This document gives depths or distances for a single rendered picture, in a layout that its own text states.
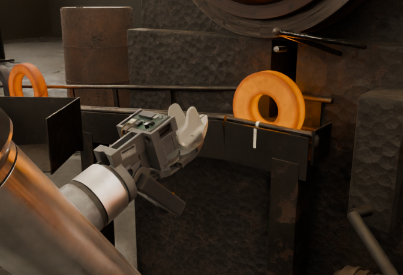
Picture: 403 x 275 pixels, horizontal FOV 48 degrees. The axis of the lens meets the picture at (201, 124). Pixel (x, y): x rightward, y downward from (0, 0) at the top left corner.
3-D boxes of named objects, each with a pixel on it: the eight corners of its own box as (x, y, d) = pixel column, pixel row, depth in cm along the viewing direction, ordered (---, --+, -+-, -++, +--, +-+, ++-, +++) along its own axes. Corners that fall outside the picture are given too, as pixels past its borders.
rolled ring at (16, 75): (38, 127, 146) (47, 126, 149) (41, 74, 139) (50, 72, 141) (7, 107, 156) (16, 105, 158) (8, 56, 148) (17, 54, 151)
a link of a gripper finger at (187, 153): (209, 134, 70) (173, 166, 64) (211, 142, 71) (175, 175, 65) (186, 129, 73) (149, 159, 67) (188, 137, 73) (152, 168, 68)
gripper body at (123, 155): (179, 114, 64) (119, 160, 57) (192, 162, 69) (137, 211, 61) (141, 106, 69) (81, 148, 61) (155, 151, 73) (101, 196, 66)
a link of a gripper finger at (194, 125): (214, 94, 71) (178, 123, 66) (221, 126, 74) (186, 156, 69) (199, 91, 73) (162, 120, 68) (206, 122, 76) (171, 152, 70)
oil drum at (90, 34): (107, 100, 433) (102, 5, 409) (152, 109, 397) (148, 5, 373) (53, 112, 388) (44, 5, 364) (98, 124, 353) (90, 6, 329)
